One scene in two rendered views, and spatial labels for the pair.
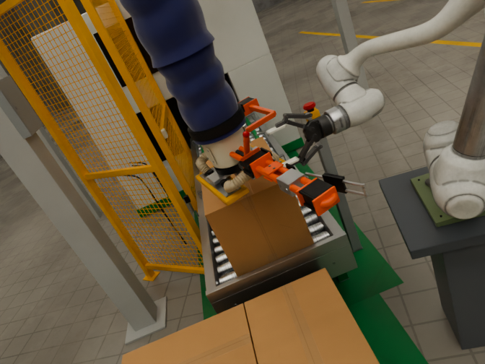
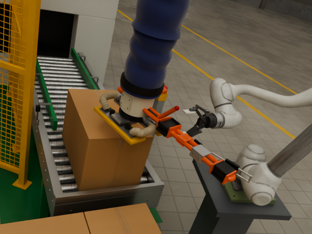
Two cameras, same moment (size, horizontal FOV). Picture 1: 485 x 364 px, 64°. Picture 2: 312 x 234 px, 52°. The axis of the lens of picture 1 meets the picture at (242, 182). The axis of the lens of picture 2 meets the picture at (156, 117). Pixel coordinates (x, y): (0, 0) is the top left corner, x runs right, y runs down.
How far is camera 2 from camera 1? 0.79 m
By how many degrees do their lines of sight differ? 30
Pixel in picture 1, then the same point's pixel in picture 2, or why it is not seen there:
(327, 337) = not seen: outside the picture
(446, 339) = not seen: outside the picture
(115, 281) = not seen: outside the picture
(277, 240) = (120, 173)
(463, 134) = (279, 162)
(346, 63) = (234, 91)
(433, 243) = (229, 211)
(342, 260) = (152, 200)
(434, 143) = (250, 155)
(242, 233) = (103, 160)
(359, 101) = (232, 116)
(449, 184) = (260, 184)
